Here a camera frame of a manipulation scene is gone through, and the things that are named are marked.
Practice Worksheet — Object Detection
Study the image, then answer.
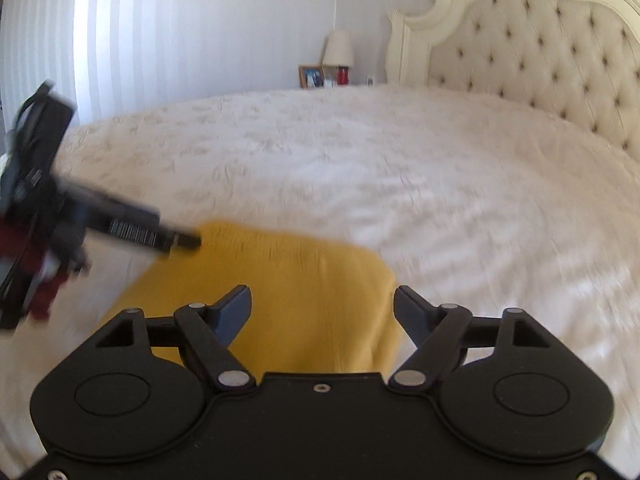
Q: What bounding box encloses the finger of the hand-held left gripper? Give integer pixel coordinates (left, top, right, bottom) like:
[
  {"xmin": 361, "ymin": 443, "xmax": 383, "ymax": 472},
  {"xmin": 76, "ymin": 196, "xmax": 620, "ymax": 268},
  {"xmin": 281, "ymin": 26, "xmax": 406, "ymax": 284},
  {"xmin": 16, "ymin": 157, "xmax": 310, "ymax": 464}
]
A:
[{"xmin": 57, "ymin": 179, "xmax": 203, "ymax": 262}]

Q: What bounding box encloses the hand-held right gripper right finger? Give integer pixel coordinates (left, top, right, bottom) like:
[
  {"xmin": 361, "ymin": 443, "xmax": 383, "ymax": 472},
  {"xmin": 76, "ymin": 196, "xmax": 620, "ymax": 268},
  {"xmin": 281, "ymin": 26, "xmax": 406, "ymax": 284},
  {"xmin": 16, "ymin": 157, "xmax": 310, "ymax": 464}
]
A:
[{"xmin": 387, "ymin": 285, "xmax": 550, "ymax": 394}]

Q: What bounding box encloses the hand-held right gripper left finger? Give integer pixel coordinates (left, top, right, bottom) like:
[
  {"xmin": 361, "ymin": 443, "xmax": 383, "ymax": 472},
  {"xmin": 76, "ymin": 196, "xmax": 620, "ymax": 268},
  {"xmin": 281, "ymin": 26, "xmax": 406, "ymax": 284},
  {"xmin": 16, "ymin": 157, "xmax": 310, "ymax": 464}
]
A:
[{"xmin": 95, "ymin": 284, "xmax": 253, "ymax": 394}]

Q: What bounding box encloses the yellow knit sweater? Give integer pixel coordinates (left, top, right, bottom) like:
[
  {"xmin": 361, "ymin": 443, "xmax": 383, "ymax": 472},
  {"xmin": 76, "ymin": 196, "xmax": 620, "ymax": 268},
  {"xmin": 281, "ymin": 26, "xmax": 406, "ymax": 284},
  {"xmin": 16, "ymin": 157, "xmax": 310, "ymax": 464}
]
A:
[{"xmin": 97, "ymin": 219, "xmax": 402, "ymax": 376}]

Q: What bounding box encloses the bed with white floral bedspread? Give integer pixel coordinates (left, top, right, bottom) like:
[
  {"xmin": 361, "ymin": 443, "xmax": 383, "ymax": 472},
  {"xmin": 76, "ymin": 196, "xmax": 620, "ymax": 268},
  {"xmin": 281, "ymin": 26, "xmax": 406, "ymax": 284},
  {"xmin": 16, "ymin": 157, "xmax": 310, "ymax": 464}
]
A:
[{"xmin": 0, "ymin": 84, "xmax": 640, "ymax": 461}]

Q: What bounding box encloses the white shade table lamp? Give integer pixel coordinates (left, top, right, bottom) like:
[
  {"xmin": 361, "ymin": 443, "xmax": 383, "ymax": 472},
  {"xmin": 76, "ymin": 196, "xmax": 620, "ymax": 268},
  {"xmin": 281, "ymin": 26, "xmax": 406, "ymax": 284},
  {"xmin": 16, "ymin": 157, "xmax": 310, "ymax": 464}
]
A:
[{"xmin": 322, "ymin": 30, "xmax": 355, "ymax": 69}]

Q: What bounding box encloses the cream tufted headboard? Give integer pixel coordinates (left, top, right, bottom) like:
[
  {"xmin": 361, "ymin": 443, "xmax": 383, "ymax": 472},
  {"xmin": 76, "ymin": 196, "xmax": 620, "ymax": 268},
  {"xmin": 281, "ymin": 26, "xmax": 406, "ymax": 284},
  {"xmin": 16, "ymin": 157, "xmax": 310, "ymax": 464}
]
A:
[{"xmin": 386, "ymin": 0, "xmax": 640, "ymax": 153}]

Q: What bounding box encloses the wooden photo frame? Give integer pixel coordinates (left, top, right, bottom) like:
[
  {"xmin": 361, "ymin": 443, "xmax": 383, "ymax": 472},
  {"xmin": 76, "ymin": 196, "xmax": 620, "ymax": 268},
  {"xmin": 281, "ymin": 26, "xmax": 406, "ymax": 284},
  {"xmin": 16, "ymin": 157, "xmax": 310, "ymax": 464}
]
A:
[{"xmin": 298, "ymin": 65, "xmax": 325, "ymax": 90}]

